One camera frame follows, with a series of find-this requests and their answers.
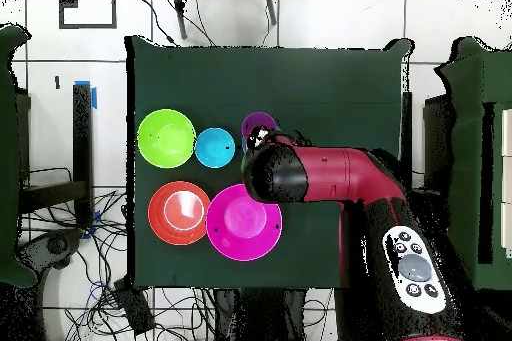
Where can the purple plastic cup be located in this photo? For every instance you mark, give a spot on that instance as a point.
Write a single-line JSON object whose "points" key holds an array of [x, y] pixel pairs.
{"points": [[258, 120]]}

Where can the small cyan bowl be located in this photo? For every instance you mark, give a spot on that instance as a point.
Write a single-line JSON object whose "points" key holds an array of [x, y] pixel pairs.
{"points": [[212, 151]]}

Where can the large pink bowl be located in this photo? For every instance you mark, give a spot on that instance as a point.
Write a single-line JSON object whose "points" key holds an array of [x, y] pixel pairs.
{"points": [[236, 233]]}

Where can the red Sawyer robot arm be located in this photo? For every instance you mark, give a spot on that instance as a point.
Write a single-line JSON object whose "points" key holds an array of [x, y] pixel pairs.
{"points": [[352, 173]]}

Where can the dark green table cloth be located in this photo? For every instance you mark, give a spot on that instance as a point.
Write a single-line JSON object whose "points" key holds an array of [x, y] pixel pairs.
{"points": [[260, 77]]}

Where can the large lime green bowl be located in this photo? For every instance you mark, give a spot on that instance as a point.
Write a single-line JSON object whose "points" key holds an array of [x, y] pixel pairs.
{"points": [[166, 147]]}

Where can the large red-orange bowl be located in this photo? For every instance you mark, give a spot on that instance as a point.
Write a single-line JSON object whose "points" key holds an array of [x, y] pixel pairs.
{"points": [[160, 217]]}

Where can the blue tape strip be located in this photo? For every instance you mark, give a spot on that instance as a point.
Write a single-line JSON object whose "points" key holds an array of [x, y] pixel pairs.
{"points": [[94, 98]]}

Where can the black metal stand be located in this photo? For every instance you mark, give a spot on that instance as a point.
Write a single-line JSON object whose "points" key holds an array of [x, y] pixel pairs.
{"points": [[82, 137]]}

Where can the green covered side table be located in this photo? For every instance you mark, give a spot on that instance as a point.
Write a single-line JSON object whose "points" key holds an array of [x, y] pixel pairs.
{"points": [[6, 157], [464, 137]]}

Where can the black power strip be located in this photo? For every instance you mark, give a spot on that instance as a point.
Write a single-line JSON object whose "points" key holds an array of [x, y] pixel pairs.
{"points": [[136, 311]]}

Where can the grey chair base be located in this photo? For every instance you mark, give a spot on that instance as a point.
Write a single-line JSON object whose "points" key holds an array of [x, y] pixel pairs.
{"points": [[56, 245]]}

